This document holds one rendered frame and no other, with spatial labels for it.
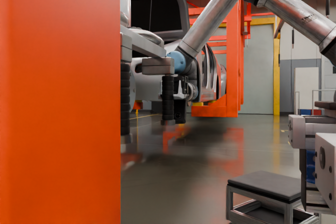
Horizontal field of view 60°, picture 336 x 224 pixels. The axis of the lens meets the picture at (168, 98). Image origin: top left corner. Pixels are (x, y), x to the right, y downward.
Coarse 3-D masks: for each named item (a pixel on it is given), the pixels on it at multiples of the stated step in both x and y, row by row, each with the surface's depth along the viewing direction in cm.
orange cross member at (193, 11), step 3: (189, 9) 636; (192, 9) 635; (195, 9) 633; (198, 9) 631; (201, 9) 630; (189, 12) 636; (192, 12) 635; (195, 12) 633; (198, 12) 631; (189, 15) 645; (192, 15) 645; (225, 18) 622
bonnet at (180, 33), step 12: (132, 0) 408; (144, 0) 404; (156, 0) 401; (168, 0) 397; (180, 0) 391; (132, 12) 420; (144, 12) 416; (156, 12) 413; (168, 12) 408; (180, 12) 403; (132, 24) 431; (144, 24) 427; (156, 24) 422; (168, 24) 418; (180, 24) 413; (168, 36) 426; (180, 36) 423
